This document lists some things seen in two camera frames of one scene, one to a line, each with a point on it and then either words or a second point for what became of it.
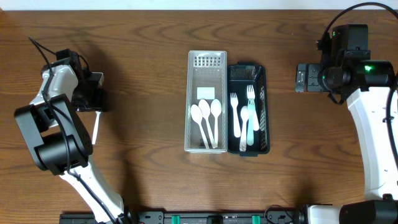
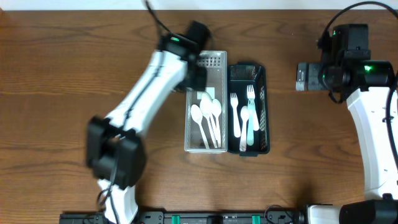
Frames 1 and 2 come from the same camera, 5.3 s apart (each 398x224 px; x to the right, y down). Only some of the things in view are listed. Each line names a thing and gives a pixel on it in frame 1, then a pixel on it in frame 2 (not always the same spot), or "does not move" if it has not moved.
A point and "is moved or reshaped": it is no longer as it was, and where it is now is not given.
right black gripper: (308, 78) does not move
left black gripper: (90, 101) → (196, 78)
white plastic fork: (250, 96) does not move
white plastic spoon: (98, 113) is moved or reshaped
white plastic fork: (234, 100) does not move
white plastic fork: (250, 101) does not move
